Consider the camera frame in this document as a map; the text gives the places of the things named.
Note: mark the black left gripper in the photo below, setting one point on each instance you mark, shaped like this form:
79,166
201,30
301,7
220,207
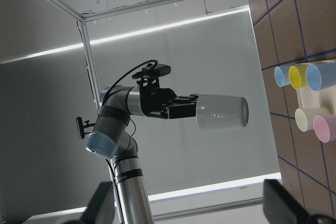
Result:
152,104

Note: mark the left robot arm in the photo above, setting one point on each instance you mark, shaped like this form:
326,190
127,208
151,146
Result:
110,141

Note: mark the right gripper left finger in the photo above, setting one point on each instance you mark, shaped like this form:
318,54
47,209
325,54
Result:
100,208

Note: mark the pale green plastic cup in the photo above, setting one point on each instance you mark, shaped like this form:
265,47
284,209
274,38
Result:
304,117

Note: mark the light blue plastic cup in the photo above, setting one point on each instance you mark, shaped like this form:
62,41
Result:
281,75

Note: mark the black wall-mounted camera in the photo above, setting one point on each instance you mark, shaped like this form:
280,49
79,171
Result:
82,125

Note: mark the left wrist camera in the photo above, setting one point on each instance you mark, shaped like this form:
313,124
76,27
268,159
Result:
150,72

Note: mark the cream plastic tray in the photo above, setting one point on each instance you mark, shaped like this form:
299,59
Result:
312,99

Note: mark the yellow plastic cup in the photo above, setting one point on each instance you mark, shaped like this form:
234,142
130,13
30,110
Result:
297,76

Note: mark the pink plastic cup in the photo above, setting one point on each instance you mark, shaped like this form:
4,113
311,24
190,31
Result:
324,127

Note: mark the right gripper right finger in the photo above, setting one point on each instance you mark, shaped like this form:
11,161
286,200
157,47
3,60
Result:
280,207

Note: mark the grey white plastic cup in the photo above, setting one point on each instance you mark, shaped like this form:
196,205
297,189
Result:
221,112

